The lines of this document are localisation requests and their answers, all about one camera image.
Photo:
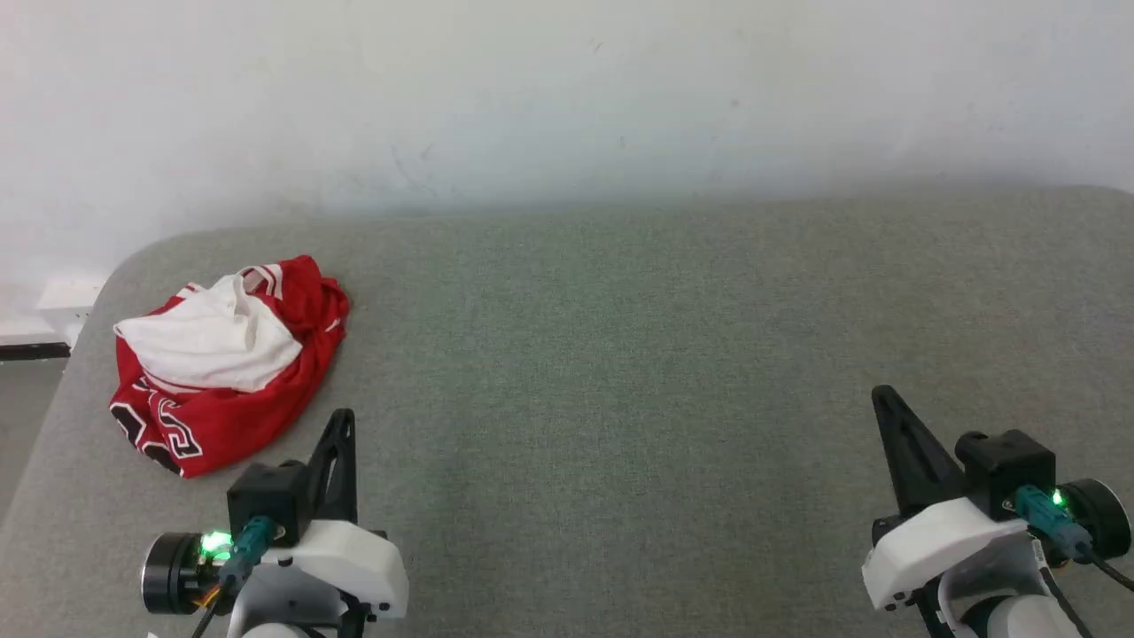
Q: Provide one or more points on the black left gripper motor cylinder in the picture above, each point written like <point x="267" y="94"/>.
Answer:
<point x="168" y="576"/>

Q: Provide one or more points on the red white basketball jersey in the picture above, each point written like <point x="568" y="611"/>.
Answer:
<point x="221" y="416"/>

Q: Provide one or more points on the white wall skirting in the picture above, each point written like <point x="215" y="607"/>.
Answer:
<point x="62" y="297"/>

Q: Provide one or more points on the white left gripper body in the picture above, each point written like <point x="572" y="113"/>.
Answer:
<point x="354" y="563"/>

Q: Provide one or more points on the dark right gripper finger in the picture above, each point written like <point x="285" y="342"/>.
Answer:
<point x="899" y="461"/>
<point x="935" y="470"/>

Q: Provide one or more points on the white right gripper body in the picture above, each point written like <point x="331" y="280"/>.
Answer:
<point x="930" y="549"/>

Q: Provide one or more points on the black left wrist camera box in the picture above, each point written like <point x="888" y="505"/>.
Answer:
<point x="266" y="496"/>

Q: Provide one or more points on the black baseboard strip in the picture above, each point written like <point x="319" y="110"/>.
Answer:
<point x="31" y="351"/>

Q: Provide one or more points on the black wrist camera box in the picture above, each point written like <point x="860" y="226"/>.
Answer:
<point x="1005" y="470"/>
<point x="266" y="496"/>

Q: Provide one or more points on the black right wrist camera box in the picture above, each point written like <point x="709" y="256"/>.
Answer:
<point x="1005" y="470"/>

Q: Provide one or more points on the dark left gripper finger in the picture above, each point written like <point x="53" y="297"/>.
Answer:
<point x="351" y="478"/>
<point x="321" y="470"/>

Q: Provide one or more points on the grey fabric sofa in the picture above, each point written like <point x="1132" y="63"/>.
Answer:
<point x="620" y="372"/>

